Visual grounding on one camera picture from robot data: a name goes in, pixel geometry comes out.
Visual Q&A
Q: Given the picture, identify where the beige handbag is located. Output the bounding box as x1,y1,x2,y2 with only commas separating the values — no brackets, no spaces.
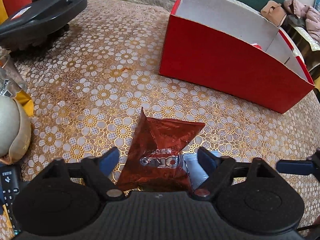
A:
260,0,287,27

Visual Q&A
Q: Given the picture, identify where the light blue snack packet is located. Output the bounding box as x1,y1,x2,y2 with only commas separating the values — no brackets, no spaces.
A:
183,147,222,191

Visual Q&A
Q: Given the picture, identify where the dark red Oreo packet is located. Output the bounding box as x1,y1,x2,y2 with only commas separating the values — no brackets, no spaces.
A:
117,111,205,192

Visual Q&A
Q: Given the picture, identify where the black electric grill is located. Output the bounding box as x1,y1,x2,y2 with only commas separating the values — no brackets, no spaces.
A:
1,0,87,51

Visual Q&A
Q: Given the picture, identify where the black TV remote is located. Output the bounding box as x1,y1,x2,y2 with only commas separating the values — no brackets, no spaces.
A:
1,164,21,236

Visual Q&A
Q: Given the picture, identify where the pink jacket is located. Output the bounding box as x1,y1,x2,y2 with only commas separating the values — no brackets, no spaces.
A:
283,0,319,42

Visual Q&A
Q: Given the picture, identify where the red cardboard box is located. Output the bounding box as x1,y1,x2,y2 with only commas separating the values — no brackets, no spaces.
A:
159,2,314,113

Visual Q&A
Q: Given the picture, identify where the glass jar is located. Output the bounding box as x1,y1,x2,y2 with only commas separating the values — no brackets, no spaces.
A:
1,54,27,98

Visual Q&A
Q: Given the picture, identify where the red chips packet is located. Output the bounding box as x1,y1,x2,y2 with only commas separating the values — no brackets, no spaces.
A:
251,43,262,50

